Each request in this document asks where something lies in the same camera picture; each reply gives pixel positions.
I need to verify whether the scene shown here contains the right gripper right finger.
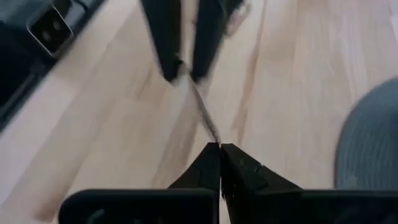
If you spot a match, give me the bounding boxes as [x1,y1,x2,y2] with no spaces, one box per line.
[221,143,398,224]

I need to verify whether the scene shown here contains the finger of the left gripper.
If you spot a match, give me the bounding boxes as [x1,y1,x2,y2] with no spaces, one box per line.
[190,0,245,83]
[139,0,184,83]

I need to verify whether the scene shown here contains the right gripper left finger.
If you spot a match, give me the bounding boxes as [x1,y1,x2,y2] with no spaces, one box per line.
[58,142,221,224]

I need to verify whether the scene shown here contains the round grey mat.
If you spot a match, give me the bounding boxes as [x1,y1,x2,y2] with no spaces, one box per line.
[334,77,398,190]

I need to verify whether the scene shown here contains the small silver-rimmed camera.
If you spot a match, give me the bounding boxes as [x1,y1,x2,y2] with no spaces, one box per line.
[26,4,75,58]

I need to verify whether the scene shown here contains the black metal table frame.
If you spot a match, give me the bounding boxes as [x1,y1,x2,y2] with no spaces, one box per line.
[0,0,103,131]

